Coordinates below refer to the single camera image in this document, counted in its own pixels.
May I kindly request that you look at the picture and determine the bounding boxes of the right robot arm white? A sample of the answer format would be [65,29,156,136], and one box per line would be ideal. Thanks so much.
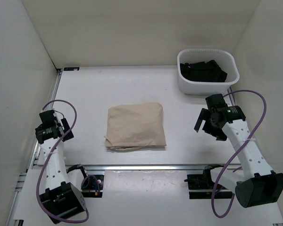
[194,94,283,208]

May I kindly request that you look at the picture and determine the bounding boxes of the aluminium front rail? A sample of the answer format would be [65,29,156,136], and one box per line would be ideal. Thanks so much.
[15,164,206,192]

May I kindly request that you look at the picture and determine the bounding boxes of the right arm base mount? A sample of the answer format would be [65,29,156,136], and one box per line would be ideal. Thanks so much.
[184,167,233,200]

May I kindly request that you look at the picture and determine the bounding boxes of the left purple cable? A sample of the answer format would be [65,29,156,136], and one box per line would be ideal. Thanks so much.
[36,99,102,224]

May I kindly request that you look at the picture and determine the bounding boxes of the dark corner sticker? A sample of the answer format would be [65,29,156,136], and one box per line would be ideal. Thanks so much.
[63,67,80,71]

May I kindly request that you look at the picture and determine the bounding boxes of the black trousers in basket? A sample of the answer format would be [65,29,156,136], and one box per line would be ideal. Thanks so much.
[180,60,227,82]

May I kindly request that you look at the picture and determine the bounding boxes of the beige trousers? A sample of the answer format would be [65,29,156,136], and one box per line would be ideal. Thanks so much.
[105,102,166,151]

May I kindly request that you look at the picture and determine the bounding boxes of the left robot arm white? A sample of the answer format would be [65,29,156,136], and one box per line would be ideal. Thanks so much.
[35,109,90,224]

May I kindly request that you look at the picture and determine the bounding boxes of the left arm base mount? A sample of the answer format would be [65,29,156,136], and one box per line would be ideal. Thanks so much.
[81,174,104,198]

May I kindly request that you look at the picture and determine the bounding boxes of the white plastic basket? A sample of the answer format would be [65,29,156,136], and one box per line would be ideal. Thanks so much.
[177,48,240,96]

